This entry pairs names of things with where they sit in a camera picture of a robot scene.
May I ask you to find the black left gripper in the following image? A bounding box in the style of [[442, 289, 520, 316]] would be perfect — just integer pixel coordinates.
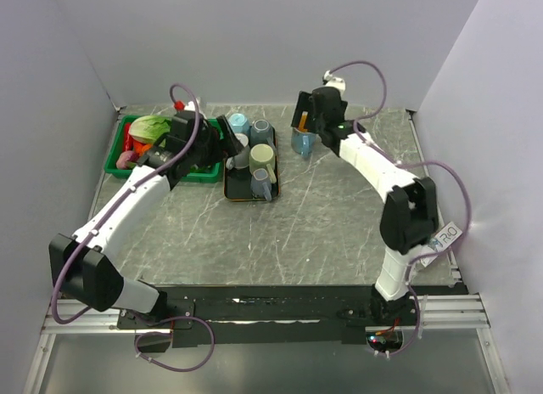
[[188, 116, 244, 170]]

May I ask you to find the light green mug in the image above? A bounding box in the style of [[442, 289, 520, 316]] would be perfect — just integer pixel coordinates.
[[249, 144, 277, 183]]

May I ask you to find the blue butterfly mug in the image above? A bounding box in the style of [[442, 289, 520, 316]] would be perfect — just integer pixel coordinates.
[[291, 112, 316, 160]]

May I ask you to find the lavender blue small mug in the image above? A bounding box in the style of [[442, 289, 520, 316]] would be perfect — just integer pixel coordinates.
[[250, 168, 272, 202]]

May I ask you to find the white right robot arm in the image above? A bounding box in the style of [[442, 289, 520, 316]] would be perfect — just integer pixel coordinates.
[[291, 86, 439, 325]]

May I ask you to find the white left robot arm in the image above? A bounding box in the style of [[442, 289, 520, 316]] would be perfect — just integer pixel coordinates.
[[48, 110, 243, 328]]

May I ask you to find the white grey mug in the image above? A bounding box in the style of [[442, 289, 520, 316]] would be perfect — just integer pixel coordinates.
[[226, 133, 250, 170]]

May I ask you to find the light blue faceted mug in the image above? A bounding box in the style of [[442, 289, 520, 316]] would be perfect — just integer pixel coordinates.
[[228, 113, 250, 135]]

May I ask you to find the dark grey faceted mug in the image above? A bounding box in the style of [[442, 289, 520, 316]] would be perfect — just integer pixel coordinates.
[[249, 119, 273, 147]]

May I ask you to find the green plastic bin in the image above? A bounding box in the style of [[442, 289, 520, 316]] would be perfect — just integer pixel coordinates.
[[104, 115, 224, 183]]

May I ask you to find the black tray gold rim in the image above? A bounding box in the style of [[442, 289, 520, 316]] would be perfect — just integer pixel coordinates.
[[223, 126, 280, 202]]

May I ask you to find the lettuce head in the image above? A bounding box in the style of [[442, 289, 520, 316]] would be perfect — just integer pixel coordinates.
[[128, 115, 171, 144]]

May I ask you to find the orange carrot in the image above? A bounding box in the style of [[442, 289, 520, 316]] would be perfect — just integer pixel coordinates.
[[132, 141, 153, 156]]

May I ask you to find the red chili pepper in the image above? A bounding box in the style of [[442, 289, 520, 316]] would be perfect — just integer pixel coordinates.
[[123, 122, 133, 152]]

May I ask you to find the purple onion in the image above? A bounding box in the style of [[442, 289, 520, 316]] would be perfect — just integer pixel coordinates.
[[115, 150, 139, 170]]

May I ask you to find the white paper tag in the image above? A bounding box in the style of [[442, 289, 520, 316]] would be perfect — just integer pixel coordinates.
[[420, 222, 463, 267]]

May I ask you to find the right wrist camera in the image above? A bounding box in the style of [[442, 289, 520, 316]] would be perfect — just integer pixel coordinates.
[[322, 70, 346, 94]]

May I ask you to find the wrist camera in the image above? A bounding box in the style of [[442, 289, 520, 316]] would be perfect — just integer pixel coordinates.
[[322, 70, 346, 94], [174, 98, 207, 119]]

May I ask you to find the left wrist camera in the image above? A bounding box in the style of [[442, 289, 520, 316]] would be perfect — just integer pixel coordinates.
[[174, 98, 207, 119]]

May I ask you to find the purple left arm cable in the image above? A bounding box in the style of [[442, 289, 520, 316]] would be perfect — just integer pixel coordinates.
[[49, 83, 201, 325]]

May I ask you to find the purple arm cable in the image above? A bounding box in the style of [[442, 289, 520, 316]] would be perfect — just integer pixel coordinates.
[[49, 83, 201, 325], [330, 61, 473, 276]]

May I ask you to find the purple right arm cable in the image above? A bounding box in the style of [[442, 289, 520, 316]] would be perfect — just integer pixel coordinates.
[[330, 61, 473, 276]]

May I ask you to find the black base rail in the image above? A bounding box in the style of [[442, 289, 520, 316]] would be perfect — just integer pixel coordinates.
[[117, 285, 417, 348]]

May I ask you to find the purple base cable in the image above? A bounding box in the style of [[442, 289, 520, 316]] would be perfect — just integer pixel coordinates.
[[134, 316, 216, 373]]

